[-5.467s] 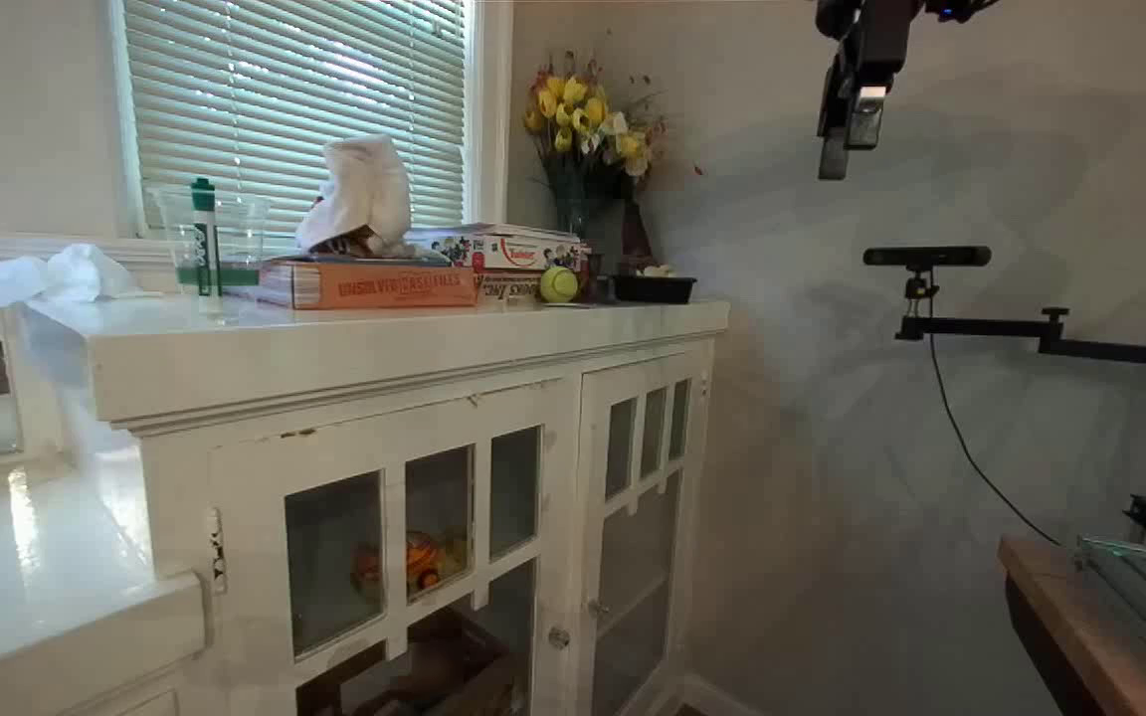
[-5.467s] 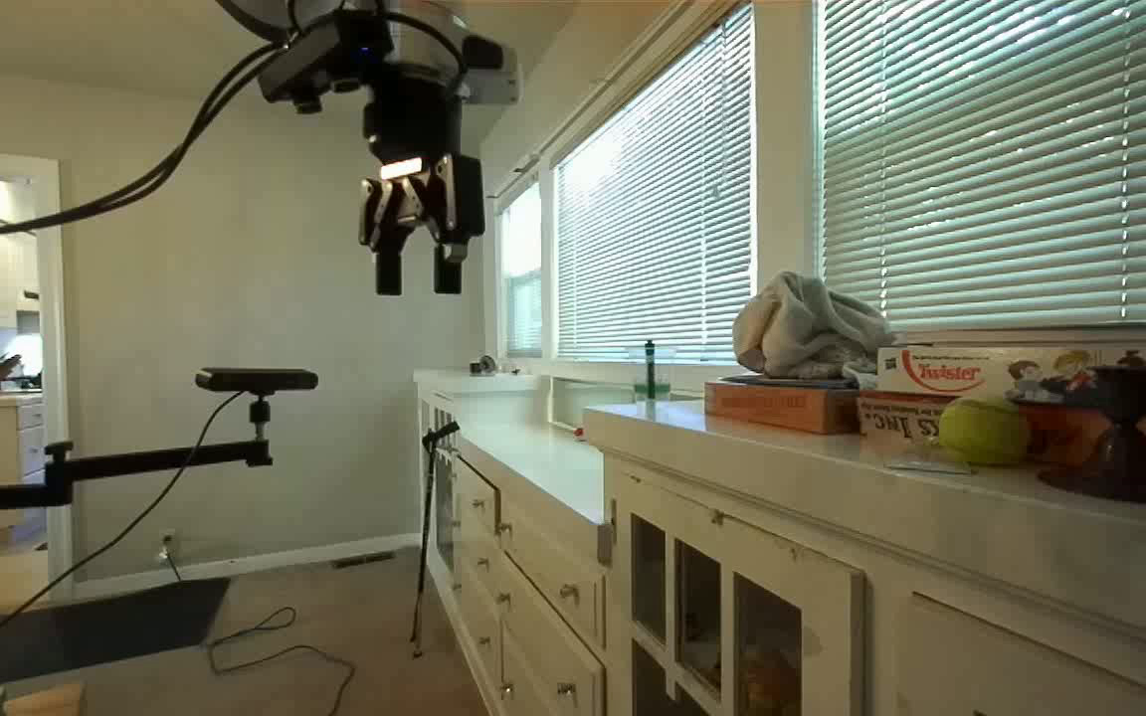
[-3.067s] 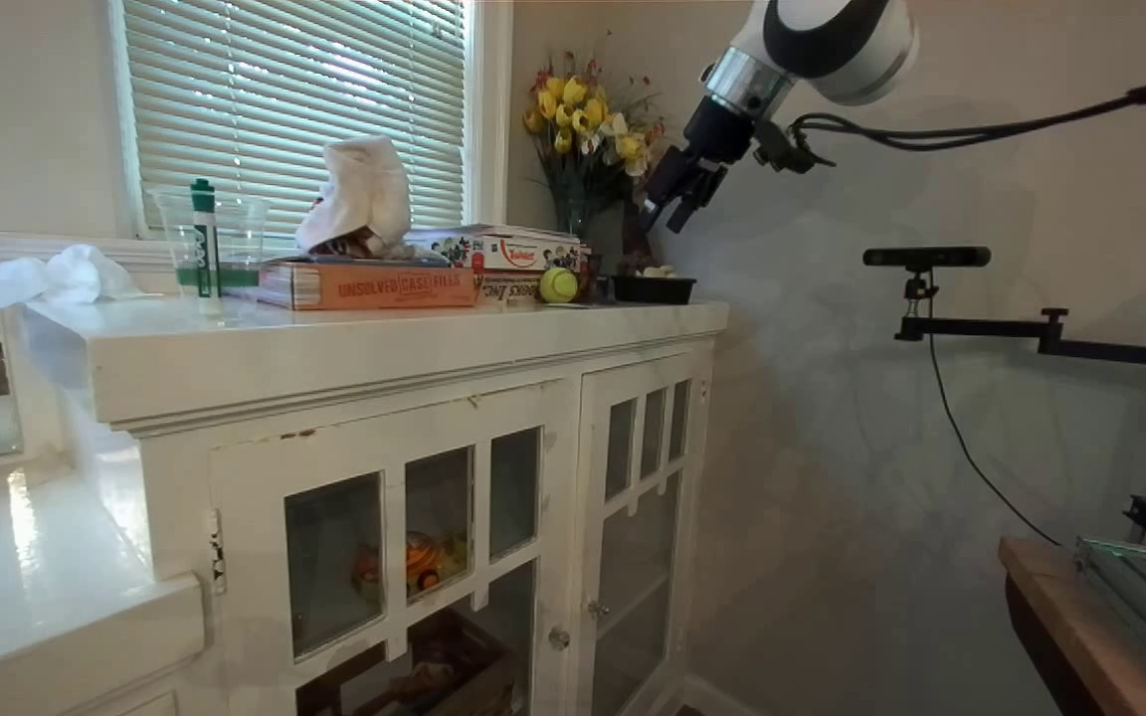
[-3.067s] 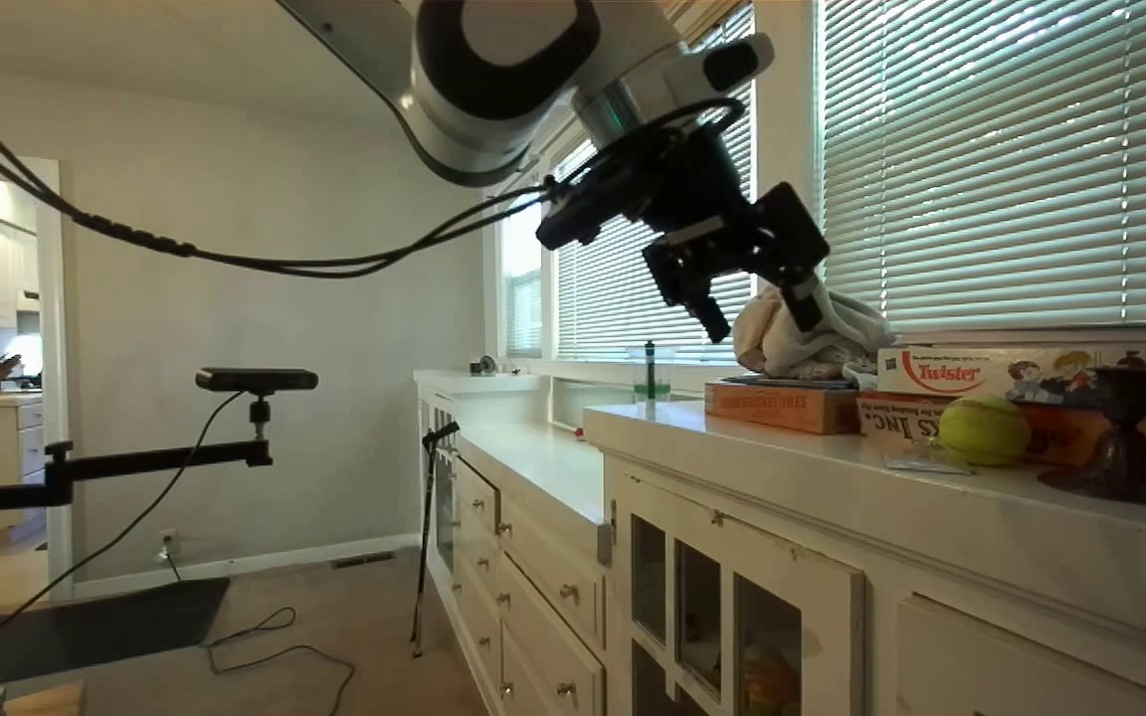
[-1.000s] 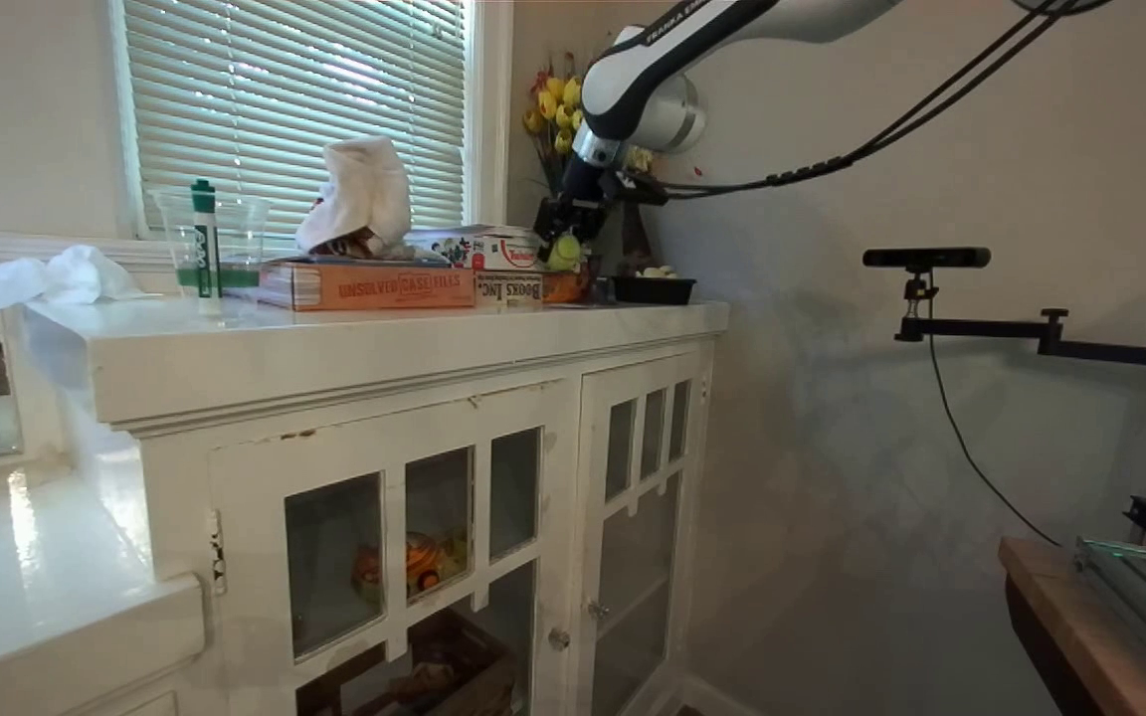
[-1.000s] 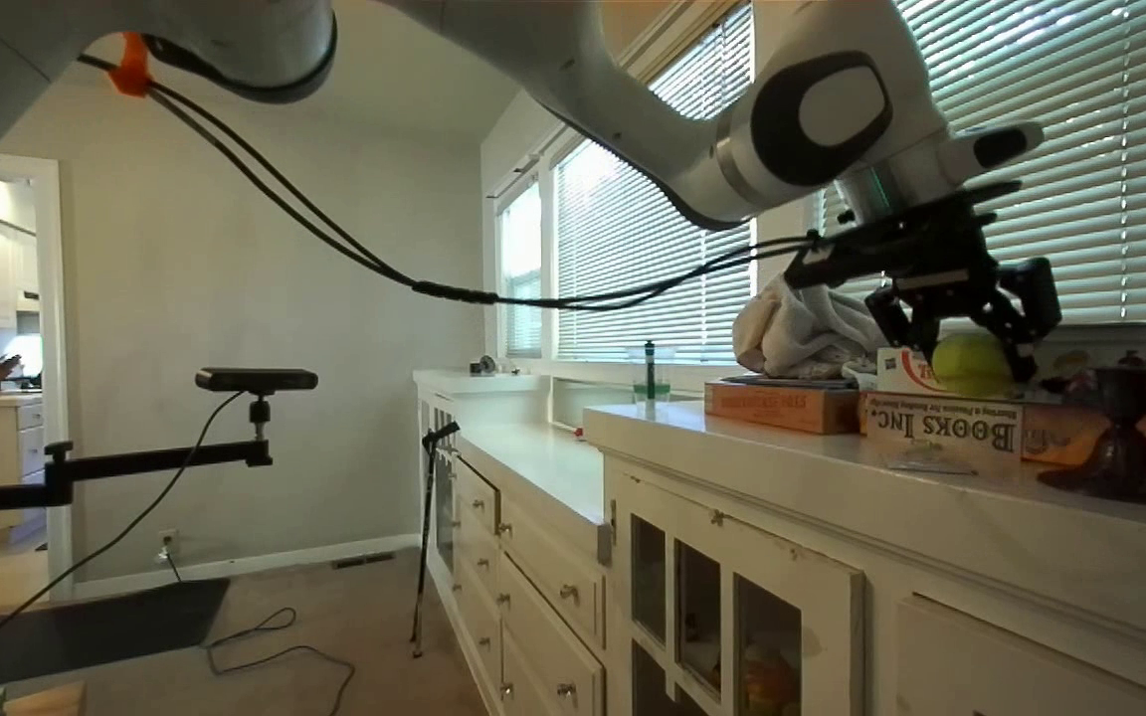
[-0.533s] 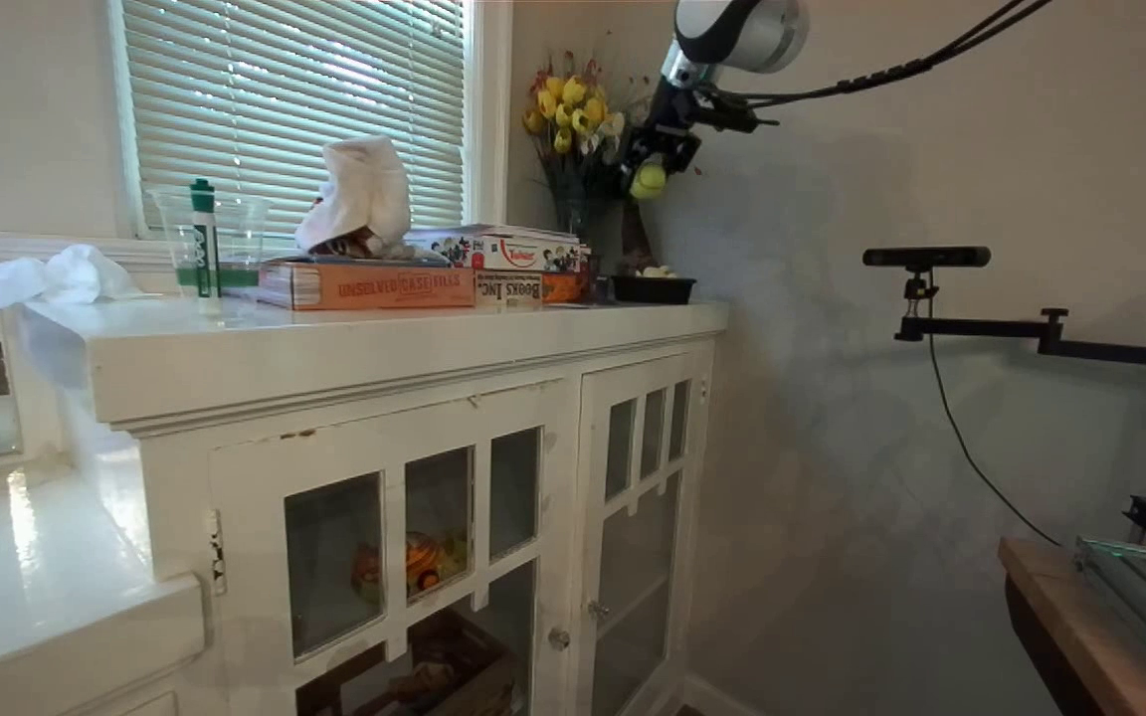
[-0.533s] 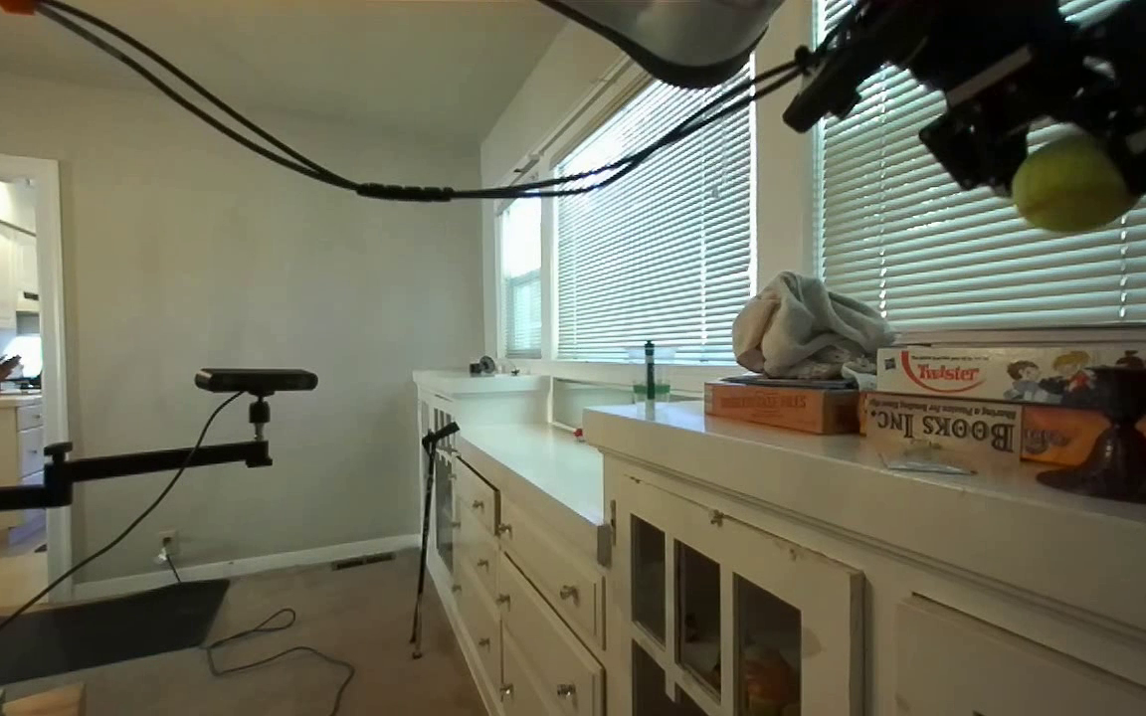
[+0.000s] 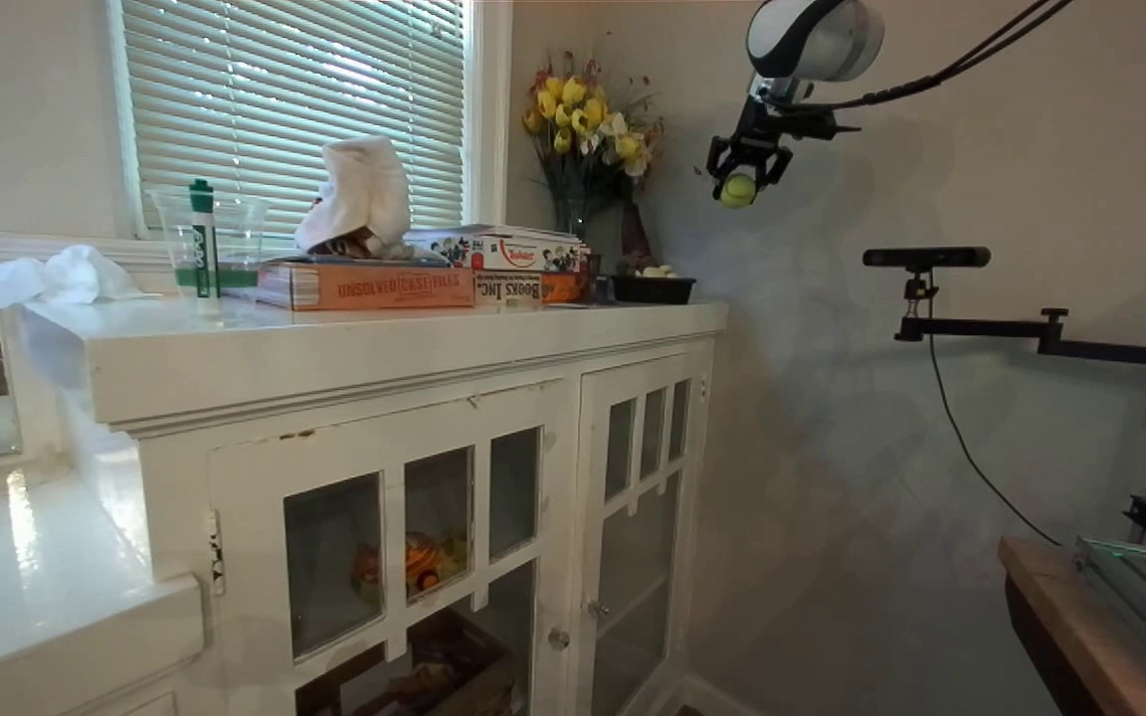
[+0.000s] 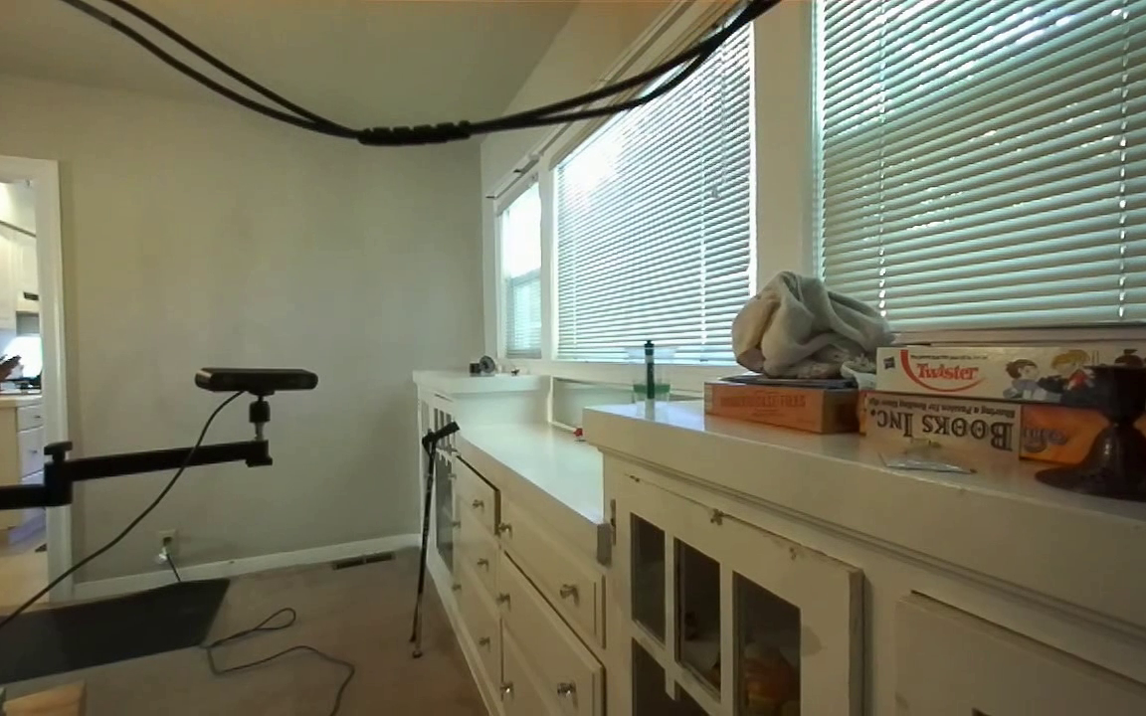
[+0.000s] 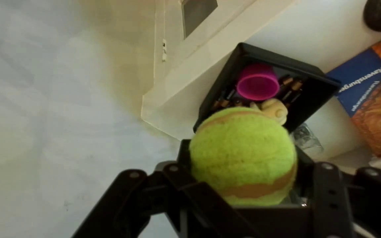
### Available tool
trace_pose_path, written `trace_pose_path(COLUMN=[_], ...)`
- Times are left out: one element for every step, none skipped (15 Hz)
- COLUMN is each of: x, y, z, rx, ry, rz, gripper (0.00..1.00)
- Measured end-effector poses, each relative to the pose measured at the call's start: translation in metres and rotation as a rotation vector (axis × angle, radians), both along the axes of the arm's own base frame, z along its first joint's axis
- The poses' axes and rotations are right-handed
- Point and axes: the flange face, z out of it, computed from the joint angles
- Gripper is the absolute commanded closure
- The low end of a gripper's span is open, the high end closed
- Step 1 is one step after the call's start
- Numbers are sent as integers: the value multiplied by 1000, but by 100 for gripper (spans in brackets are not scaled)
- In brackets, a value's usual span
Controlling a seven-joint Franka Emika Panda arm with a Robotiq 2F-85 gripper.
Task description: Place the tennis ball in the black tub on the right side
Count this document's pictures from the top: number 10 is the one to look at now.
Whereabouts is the white sideboard cabinet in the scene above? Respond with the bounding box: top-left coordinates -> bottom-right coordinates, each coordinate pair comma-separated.
408,366 -> 1146,716

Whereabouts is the thin black camera cable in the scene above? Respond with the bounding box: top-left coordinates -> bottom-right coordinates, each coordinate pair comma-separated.
0,391 -> 247,681

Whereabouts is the black stereo camera bar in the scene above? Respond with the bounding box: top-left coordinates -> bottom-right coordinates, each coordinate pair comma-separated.
191,366 -> 324,398

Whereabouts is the brown wooden box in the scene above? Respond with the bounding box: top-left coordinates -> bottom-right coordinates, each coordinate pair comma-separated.
706,374 -> 863,436

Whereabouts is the narrow window pane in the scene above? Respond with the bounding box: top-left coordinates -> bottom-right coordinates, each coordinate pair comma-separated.
496,177 -> 544,359

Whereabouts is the dark green upright stick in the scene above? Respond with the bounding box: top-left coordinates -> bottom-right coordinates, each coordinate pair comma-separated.
631,337 -> 674,400

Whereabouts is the large white window blind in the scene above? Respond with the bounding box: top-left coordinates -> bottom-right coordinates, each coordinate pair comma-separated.
817,0 -> 1146,335

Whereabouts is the black cable on floor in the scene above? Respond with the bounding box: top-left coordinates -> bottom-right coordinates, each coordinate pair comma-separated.
158,534 -> 359,716

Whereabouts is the black slim tripod stand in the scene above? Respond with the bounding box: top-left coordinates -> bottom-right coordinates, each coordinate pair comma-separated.
406,416 -> 461,661

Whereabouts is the black floor mat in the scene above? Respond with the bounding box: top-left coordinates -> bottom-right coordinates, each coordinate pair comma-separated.
0,577 -> 233,699

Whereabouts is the medium white window blind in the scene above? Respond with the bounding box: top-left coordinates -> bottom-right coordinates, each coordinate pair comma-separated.
553,22 -> 761,371

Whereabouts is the black overhead cable bundle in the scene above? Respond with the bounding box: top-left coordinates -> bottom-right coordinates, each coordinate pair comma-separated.
62,0 -> 784,150

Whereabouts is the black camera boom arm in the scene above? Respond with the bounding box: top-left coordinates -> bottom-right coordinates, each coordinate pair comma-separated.
0,395 -> 276,517

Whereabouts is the dark metal candle holder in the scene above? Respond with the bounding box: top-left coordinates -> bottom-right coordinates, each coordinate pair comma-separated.
1036,348 -> 1146,509

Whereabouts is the crumpled grey beige cloth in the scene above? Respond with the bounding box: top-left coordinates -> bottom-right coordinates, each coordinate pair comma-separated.
729,269 -> 895,391

